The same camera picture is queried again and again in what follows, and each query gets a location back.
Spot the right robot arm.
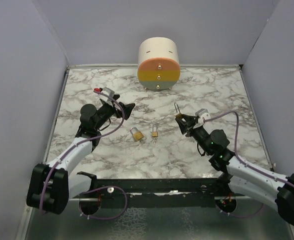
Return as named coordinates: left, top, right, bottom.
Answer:
left=175, top=113, right=294, bottom=226

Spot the large brass padlock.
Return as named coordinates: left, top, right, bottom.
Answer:
left=130, top=127, right=144, bottom=142

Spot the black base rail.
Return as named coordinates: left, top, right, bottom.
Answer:
left=75, top=178, right=233, bottom=209

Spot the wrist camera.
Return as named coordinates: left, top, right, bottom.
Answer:
left=195, top=108, right=211, bottom=125
left=94, top=87, right=115, bottom=95

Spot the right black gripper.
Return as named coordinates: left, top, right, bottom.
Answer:
left=176, top=114, right=212, bottom=155

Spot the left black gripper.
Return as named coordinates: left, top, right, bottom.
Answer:
left=94, top=94, right=135, bottom=131

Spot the round three-drawer storage box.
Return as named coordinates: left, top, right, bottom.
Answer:
left=137, top=37, right=181, bottom=91

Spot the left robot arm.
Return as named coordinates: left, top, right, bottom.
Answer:
left=26, top=92, right=135, bottom=215

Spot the small brass padlock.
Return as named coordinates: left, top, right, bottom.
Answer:
left=151, top=123, right=159, bottom=138
left=174, top=102, right=182, bottom=120

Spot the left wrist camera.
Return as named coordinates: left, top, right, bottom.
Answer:
left=94, top=87, right=115, bottom=95

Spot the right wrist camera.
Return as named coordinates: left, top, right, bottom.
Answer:
left=195, top=108, right=211, bottom=125

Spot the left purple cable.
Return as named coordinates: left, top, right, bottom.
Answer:
left=39, top=90, right=128, bottom=221

